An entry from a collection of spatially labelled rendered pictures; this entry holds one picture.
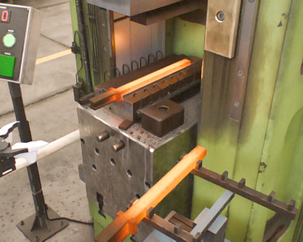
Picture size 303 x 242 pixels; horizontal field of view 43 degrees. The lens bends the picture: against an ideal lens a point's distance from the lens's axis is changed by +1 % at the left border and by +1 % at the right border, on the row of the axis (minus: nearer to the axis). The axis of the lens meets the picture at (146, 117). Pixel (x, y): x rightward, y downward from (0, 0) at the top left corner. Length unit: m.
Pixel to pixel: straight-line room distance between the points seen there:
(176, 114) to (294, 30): 0.43
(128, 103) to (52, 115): 1.95
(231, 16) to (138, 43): 0.59
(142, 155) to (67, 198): 1.23
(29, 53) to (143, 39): 0.44
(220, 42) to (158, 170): 0.44
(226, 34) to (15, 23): 0.81
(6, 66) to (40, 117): 1.65
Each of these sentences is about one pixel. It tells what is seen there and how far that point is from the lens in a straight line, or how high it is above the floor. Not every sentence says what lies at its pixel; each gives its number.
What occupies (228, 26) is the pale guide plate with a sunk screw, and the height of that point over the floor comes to 1.27.
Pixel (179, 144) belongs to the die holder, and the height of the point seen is 0.87.
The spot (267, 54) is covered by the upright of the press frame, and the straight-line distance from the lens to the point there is 1.04.
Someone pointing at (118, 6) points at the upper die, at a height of 1.29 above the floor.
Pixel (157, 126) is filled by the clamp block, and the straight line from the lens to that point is 1.17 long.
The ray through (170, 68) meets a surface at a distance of 1.42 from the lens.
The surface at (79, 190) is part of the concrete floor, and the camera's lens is 2.40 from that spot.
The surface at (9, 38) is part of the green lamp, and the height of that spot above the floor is 1.10.
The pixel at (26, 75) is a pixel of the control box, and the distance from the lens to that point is 1.52.
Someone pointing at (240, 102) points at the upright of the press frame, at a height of 1.06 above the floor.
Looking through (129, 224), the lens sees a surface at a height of 0.98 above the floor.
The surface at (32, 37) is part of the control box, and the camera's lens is 1.53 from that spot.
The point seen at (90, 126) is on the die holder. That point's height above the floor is 0.86.
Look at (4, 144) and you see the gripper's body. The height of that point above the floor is 1.01.
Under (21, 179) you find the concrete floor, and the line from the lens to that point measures 2.56.
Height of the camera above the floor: 1.60
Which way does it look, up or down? 32 degrees down
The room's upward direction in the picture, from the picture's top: straight up
